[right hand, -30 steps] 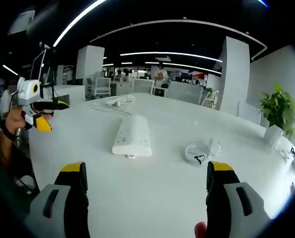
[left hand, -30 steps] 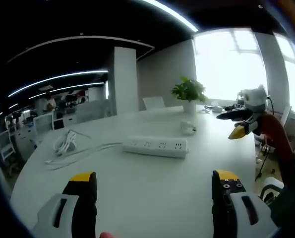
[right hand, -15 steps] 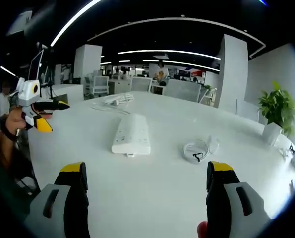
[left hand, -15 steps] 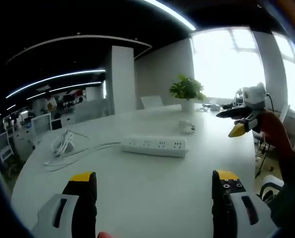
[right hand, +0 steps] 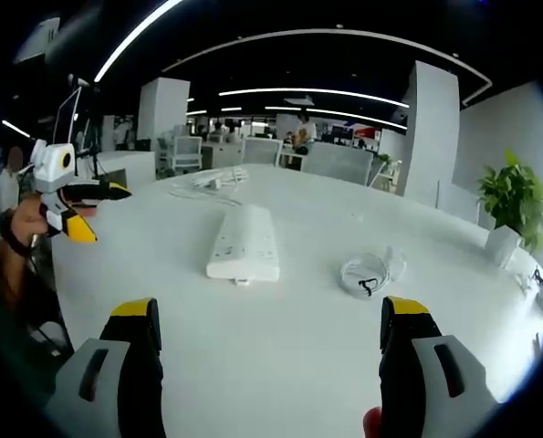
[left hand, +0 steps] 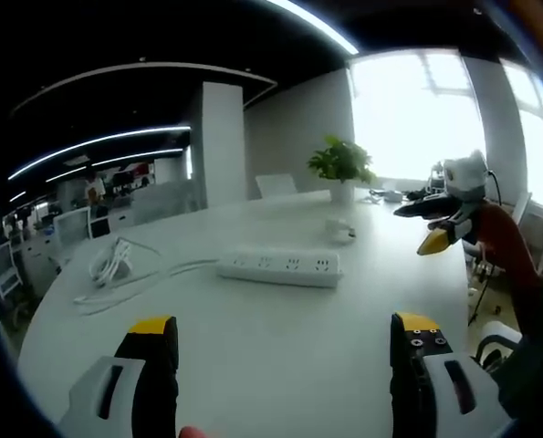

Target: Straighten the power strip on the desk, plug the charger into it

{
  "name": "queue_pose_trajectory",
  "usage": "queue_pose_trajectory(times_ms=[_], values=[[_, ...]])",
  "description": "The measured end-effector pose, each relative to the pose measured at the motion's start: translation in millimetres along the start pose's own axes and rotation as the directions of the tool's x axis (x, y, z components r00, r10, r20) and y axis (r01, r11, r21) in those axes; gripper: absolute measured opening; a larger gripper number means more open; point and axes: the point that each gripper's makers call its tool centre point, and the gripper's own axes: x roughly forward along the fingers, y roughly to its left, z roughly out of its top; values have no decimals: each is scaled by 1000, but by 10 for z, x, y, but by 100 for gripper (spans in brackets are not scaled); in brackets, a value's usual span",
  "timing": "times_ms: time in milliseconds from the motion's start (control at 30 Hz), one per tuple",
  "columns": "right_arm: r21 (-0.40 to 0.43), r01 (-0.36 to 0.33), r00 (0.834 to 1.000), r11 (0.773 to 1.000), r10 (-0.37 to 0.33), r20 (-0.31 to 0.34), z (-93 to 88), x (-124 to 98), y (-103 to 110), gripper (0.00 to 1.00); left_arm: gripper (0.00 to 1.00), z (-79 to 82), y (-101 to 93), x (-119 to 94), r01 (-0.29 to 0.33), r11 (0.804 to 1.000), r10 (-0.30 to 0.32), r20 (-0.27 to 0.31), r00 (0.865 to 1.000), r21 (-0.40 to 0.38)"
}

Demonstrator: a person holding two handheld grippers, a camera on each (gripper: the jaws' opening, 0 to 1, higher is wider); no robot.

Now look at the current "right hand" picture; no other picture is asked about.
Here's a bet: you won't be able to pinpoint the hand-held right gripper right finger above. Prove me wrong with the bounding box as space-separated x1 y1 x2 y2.
378 295 504 438

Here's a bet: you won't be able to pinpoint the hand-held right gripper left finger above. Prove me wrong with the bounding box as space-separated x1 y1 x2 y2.
42 297 168 438

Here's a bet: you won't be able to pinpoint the white charger with cable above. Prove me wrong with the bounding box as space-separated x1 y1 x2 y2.
339 245 409 300

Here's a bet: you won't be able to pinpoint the white power strip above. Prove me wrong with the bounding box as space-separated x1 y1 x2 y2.
205 203 281 289

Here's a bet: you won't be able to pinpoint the small white desk items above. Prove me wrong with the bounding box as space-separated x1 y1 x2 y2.
517 266 543 314

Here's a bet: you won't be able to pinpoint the white desk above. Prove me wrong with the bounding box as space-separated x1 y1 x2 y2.
50 162 543 438

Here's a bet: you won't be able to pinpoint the person's left hand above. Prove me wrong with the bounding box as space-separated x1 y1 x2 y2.
9 193 53 253

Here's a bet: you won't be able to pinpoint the person's right hand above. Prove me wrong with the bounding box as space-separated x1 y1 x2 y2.
362 405 384 438

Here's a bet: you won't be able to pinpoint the white computer monitor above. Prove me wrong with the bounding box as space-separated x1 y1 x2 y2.
51 85 83 147

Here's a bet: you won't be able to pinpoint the black wristband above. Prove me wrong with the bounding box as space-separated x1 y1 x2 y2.
2 217 31 259

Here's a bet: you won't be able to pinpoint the white office chair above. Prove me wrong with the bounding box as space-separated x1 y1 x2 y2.
170 134 204 172

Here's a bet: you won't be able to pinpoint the white plant pot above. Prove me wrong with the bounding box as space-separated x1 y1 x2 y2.
484 224 524 270

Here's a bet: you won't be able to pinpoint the green potted plant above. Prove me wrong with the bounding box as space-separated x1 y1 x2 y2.
475 148 543 255

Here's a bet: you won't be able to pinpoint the white cables at far table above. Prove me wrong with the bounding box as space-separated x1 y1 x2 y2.
168 165 249 206

